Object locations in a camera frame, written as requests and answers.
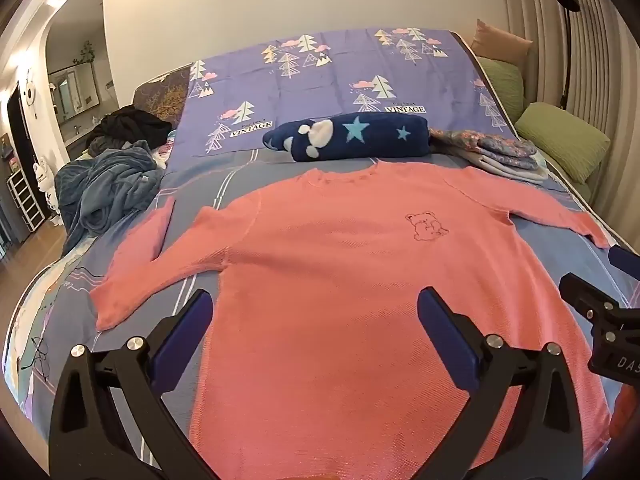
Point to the beige pleated curtain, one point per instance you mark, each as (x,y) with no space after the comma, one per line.
(600,60)

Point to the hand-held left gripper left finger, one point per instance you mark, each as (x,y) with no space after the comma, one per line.
(187,335)

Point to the pink sweater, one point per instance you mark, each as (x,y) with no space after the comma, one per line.
(325,285)

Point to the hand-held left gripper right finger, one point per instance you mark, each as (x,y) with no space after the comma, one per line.
(442,332)

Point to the folded floral garment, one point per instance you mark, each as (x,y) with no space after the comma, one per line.
(490,147)

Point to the black wall screen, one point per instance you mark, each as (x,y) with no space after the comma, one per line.
(17,125)

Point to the navy star-print fleece blanket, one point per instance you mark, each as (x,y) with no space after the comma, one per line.
(360,137)

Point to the white cat figurine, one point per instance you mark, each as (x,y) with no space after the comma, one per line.
(45,180)

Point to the purple tree-print sheet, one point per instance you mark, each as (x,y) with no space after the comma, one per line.
(325,75)

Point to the green hanging plant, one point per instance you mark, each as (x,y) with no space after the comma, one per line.
(86,52)

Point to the green covered sofa seat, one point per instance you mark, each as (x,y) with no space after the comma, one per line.
(575,185)

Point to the large green pillow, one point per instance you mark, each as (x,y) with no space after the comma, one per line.
(560,140)

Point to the wall mirror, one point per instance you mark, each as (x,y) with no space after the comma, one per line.
(72,90)

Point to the black eyeglasses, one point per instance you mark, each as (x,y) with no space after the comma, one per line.
(40,357)

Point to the blue fleece blanket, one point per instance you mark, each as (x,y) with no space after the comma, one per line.
(110,185)

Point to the peach pillow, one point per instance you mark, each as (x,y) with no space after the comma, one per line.
(500,40)

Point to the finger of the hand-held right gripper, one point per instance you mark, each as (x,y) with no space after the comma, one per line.
(625,261)
(582,296)

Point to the white wall clock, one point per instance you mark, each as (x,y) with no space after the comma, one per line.
(28,92)

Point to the blue-grey striped bed sheet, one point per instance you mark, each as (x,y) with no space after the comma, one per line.
(240,180)

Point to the white shelf unit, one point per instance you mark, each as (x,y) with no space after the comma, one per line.
(25,200)

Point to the stack of folded clothes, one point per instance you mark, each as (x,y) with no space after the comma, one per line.
(510,174)

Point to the black clothing pile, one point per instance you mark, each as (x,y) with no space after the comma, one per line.
(130,127)

